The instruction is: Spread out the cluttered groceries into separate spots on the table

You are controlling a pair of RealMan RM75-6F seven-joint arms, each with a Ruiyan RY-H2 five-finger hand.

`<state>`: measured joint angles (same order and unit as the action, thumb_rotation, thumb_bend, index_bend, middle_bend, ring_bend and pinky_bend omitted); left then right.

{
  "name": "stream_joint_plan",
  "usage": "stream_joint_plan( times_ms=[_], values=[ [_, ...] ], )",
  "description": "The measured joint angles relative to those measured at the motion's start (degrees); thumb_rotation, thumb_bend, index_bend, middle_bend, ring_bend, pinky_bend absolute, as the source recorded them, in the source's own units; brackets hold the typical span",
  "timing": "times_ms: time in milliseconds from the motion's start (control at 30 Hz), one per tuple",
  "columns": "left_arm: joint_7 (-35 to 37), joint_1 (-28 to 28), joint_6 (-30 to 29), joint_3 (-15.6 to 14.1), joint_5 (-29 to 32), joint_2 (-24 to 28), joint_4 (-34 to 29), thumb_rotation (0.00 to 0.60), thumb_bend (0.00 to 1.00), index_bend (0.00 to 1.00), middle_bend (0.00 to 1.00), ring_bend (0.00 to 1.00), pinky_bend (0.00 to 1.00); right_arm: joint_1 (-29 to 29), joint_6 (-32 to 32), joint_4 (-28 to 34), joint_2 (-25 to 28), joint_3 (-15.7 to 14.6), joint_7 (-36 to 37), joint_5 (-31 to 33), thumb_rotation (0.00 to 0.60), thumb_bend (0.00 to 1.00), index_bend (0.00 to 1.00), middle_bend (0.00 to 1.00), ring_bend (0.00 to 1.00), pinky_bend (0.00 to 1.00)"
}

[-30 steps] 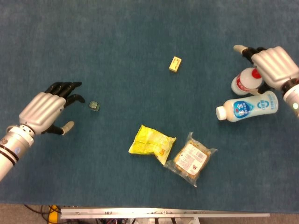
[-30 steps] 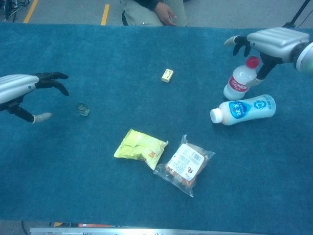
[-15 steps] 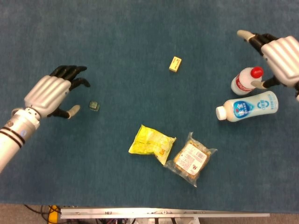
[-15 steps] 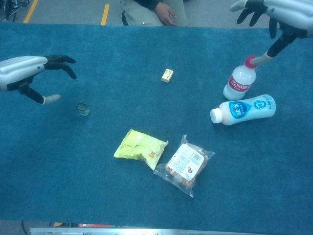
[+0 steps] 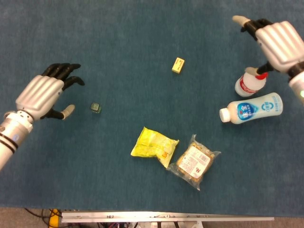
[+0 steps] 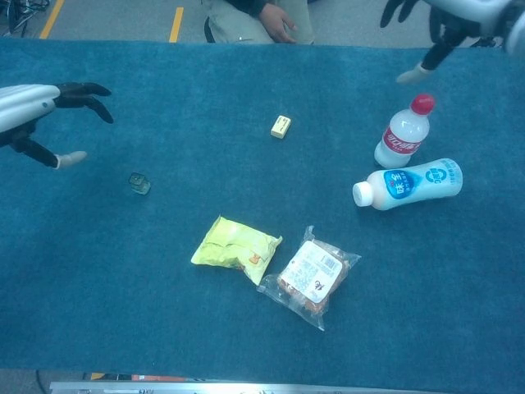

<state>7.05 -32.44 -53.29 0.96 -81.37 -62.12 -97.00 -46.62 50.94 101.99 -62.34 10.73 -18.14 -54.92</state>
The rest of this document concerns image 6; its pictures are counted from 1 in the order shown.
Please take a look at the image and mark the clear packaged bread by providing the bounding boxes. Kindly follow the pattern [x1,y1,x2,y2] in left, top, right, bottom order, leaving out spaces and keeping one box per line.
[256,224,362,332]

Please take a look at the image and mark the yellow-green snack bag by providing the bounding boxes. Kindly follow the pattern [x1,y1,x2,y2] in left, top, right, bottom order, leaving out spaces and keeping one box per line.
[190,215,284,286]

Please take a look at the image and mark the small white green cube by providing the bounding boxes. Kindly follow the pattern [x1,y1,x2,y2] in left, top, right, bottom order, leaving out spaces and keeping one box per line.
[127,172,152,196]

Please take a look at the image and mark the white milk bottle blue label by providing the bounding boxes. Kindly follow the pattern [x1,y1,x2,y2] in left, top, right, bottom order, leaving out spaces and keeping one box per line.
[352,158,463,213]

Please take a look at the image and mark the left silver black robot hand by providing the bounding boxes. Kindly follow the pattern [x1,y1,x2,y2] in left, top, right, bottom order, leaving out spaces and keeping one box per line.
[0,81,115,170]

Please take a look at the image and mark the blue table cloth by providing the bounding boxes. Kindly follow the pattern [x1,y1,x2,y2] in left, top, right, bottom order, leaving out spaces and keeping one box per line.
[0,37,525,389]

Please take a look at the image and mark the clear soda bottle red cap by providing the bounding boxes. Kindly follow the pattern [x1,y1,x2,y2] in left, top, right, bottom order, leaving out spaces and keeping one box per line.
[373,93,436,169]

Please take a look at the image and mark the tangled cables and frame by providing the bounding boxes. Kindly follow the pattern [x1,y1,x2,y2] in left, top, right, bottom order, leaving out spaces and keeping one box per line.
[0,0,50,36]

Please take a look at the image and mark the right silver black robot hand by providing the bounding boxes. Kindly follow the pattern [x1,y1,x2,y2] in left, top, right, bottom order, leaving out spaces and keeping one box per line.
[379,0,525,85]

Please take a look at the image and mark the aluminium rail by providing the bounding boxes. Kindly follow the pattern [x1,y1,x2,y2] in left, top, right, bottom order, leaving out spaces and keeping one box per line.
[48,380,448,394]

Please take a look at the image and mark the small yellow eraser box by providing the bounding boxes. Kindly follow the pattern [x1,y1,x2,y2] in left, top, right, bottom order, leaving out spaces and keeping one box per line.
[270,115,293,139]

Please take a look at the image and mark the seated person beige trousers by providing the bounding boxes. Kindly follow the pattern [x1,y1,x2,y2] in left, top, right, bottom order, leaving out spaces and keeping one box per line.
[203,0,315,45]

